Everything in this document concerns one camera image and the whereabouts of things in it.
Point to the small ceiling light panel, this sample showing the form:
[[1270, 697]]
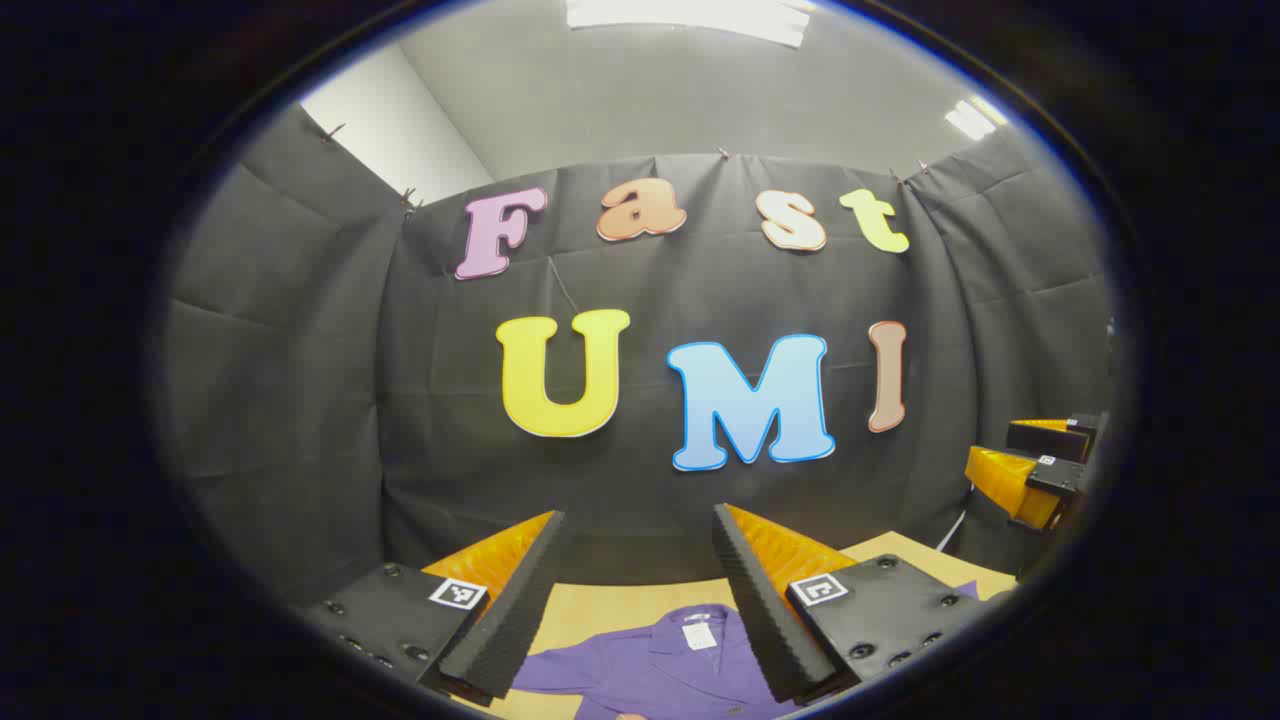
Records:
[[975, 117]]

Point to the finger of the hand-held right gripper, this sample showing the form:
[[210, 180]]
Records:
[[1050, 438], [1010, 480]]

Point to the purple collared shirt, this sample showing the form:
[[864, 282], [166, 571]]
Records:
[[650, 670]]

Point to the black backdrop cloth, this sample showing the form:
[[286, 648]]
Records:
[[420, 400]]

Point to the long ceiling light panel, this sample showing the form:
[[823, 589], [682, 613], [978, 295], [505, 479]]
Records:
[[690, 15]]

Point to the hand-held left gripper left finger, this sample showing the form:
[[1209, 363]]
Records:
[[510, 620]]

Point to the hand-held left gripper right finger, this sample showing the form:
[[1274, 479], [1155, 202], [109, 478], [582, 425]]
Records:
[[760, 620]]

